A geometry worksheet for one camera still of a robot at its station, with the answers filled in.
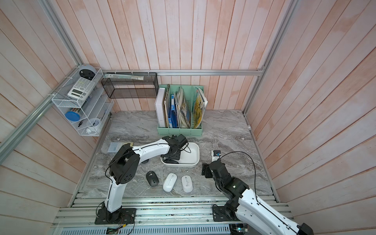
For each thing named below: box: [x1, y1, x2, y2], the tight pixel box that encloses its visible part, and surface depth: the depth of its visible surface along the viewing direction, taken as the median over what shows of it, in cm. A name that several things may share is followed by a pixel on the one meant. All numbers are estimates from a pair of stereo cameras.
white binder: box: [154, 87, 166, 128], surface depth 97 cm
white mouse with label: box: [181, 174, 194, 193], surface depth 83 cm
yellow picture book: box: [192, 86, 209, 129], surface depth 100 cm
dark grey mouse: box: [145, 170, 160, 188], surface depth 86 cm
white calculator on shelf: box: [67, 76, 96, 101], surface depth 79 cm
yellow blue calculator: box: [107, 141, 134, 153], surface depth 100 cm
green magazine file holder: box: [157, 84, 204, 137], surface depth 103 cm
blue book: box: [168, 94, 179, 129], surface depth 100 cm
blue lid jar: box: [64, 111, 81, 122], surface depth 79 cm
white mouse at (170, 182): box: [163, 172, 178, 193], surface depth 84 cm
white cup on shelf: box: [86, 117, 101, 135], surface depth 93 cm
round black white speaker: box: [78, 64, 97, 81], surface depth 83 cm
